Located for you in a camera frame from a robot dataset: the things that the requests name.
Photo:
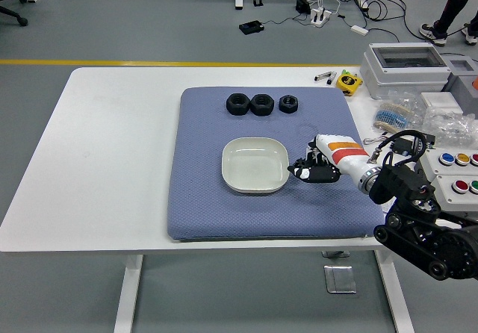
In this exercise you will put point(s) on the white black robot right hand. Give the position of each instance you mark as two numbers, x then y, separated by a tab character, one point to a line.
343	154

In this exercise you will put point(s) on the small black gear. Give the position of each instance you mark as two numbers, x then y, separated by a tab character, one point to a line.
301	162

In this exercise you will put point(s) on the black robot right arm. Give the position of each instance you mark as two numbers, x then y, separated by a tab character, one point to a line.
403	183

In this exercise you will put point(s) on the small black hex nut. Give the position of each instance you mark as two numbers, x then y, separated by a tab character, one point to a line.
284	108

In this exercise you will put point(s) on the grey three-button control box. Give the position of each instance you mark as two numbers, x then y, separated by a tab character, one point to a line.
433	157

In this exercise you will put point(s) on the large black hex nut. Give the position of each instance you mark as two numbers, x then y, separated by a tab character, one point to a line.
257	109
233	108

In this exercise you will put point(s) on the small white box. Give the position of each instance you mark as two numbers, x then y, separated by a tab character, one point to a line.
438	99

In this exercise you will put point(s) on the grey box with orange part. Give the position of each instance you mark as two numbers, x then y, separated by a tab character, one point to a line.
463	83

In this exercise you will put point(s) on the blue resistor tape bundle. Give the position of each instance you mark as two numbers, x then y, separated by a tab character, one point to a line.
388	117

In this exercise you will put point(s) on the black servo motor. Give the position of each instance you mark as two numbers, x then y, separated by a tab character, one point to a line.
402	145

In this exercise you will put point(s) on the white purple-edged paper card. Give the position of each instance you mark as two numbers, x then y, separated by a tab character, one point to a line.
385	208

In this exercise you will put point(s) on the yellow tape measure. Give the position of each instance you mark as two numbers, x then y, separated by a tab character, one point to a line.
348	83

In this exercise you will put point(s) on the silver pen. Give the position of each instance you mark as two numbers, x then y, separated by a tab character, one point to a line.
324	75

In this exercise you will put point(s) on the clear bag of resistors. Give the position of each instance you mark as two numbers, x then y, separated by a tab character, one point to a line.
405	96

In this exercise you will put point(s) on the black circuit board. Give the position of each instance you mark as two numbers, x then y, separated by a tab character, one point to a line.
429	140

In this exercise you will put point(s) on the white square dish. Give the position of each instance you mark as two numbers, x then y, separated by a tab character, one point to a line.
254	168

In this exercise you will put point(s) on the crumpled clear plastic bag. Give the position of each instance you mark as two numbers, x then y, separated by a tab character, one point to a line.
448	124

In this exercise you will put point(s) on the white power adapter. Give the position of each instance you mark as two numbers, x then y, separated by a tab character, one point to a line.
359	30

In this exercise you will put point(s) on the metal floor plate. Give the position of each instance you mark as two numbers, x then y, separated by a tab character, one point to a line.
340	279

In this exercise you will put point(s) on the white power strip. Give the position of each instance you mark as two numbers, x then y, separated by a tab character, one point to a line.
320	16

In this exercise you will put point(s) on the white table leg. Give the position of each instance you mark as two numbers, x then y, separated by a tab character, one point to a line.
394	292
127	295

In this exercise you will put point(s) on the blue-grey padded mat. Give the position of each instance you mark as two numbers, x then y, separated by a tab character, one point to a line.
201	198

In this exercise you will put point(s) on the black power adapter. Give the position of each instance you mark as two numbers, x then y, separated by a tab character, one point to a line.
301	4

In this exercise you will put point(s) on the flat black floor device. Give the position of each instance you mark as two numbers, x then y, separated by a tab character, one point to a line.
251	27

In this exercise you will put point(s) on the person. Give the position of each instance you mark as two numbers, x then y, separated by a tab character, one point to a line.
453	4

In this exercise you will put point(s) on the grey enclosure with clear lid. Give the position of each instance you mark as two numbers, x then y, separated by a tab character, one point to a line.
377	75

